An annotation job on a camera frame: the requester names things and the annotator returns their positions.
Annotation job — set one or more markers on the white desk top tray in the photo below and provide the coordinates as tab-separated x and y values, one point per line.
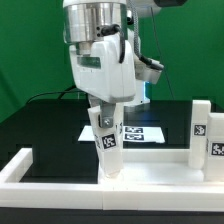
158	167

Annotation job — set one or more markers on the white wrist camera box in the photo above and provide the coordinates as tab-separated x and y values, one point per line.
148	73

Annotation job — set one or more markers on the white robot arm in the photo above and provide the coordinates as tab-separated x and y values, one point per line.
89	21

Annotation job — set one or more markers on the white U-shaped fence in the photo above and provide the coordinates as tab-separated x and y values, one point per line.
102	196

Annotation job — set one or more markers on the fiducial marker sheet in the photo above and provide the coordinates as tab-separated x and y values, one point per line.
130	134

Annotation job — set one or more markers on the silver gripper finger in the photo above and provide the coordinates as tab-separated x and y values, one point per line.
106	117

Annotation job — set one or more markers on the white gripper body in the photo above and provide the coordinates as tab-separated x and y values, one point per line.
101	74

